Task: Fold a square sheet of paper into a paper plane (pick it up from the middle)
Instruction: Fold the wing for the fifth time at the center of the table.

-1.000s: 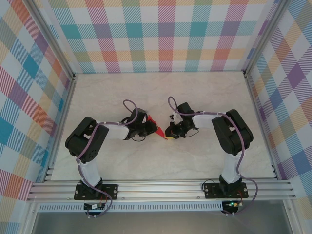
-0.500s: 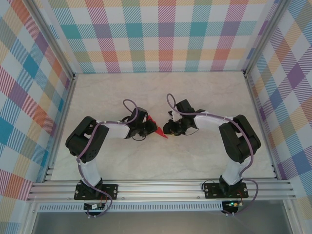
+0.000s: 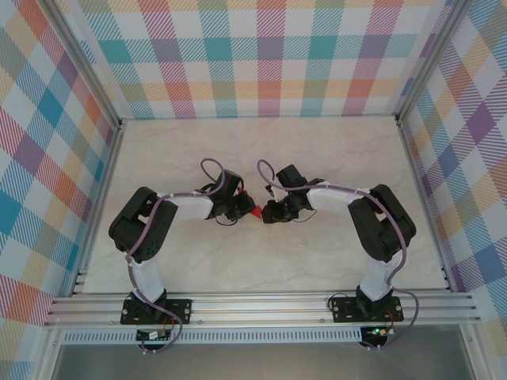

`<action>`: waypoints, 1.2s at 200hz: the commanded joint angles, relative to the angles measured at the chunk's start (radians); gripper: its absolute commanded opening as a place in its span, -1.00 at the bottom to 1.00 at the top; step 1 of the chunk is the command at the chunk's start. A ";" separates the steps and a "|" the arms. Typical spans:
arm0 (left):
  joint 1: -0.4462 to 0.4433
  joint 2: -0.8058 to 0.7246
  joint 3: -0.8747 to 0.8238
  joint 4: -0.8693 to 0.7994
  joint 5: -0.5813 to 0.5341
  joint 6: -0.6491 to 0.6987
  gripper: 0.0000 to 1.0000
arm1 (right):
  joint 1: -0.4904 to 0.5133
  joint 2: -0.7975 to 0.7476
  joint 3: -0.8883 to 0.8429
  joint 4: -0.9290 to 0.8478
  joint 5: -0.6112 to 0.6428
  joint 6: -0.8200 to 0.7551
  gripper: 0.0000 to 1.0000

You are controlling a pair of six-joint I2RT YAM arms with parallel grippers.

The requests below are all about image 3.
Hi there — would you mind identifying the perforated metal cable duct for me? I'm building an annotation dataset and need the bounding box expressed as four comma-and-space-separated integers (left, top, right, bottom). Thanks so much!
62, 330, 364, 345

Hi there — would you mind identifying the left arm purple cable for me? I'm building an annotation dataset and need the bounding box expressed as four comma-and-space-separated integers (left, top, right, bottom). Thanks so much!
126, 158, 229, 354

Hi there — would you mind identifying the grey metal panel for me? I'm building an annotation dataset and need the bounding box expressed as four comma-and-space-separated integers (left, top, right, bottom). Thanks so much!
51, 343, 476, 380

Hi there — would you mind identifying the aluminium frame post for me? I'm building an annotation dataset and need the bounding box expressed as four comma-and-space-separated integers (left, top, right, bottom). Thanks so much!
46, 0, 124, 130
392, 0, 478, 122

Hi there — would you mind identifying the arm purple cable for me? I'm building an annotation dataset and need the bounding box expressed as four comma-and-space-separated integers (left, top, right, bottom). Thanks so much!
257, 158, 421, 352
126, 158, 229, 354

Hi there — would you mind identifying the aluminium side rail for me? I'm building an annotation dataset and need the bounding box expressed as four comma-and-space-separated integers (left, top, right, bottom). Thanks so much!
394, 113, 456, 294
69, 118, 127, 298

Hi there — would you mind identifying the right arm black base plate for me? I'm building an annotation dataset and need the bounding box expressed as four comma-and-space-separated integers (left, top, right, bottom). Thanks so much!
330, 295, 405, 323

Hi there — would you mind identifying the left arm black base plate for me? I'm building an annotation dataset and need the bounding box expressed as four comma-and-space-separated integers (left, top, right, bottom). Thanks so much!
120, 298, 193, 326

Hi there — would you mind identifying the black labelled control board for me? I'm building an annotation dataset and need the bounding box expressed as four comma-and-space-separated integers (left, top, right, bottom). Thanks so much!
135, 329, 172, 343

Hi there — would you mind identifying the control board with green light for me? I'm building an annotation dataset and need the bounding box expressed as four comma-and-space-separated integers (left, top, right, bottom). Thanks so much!
363, 325, 394, 338

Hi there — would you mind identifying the aluminium mounting rail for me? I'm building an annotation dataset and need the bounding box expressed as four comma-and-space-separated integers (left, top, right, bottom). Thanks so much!
42, 291, 483, 329

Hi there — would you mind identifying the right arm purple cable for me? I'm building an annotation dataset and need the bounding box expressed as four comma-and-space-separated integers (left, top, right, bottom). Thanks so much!
257, 158, 421, 352

